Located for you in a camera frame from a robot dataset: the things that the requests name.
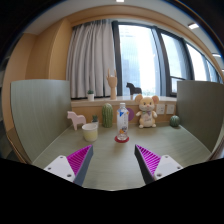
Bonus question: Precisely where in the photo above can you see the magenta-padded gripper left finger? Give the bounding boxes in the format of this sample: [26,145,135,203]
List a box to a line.
[43,144,95,187]

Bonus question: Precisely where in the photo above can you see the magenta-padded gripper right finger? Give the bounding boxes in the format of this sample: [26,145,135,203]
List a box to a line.
[133,143,184,185]

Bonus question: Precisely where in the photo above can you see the clear plastic drink bottle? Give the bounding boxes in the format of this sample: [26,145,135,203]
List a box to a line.
[116,102,130,141]

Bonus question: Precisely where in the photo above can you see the cream white cup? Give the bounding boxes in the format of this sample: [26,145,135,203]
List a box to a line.
[81,122,99,143]

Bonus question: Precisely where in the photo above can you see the flat round red coaster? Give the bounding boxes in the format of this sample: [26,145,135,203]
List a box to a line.
[114,134,130,144]

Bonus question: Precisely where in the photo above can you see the pink horse figurine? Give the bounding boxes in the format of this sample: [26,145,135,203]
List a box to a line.
[66,110,87,131]

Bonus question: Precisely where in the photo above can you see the round green cactus figure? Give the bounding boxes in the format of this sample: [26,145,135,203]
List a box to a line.
[169,114,181,128]

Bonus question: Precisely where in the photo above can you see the beige plush mouse toy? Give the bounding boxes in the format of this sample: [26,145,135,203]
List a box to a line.
[134,94,160,129]

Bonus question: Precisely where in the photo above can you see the round purple sign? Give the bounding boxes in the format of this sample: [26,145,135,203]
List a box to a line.
[126,107,136,122]

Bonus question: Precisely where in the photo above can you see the tall green cactus figure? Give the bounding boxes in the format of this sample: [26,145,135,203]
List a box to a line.
[101,102,114,129]

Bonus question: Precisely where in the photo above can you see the green desk partition panel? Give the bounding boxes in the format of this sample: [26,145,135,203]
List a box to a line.
[175,79,224,154]
[9,78,73,164]

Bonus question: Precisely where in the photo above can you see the dark horse figurine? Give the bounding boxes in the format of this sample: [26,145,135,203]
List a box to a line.
[125,82,143,97]

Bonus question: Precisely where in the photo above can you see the wooden hand model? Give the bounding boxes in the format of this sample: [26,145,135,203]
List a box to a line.
[106,68,118,101]

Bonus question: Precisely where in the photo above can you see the dark framed window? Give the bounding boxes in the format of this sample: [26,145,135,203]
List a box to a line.
[111,20,221,98]

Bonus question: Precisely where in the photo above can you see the light grey curtain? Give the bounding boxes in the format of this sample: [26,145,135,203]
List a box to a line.
[65,19,117,100]

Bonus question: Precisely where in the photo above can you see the ceiling lights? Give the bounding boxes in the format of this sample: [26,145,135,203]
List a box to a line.
[115,0,222,58]

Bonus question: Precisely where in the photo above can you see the white wall socket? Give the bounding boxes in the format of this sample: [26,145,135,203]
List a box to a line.
[155,103,166,116]
[165,103,176,115]

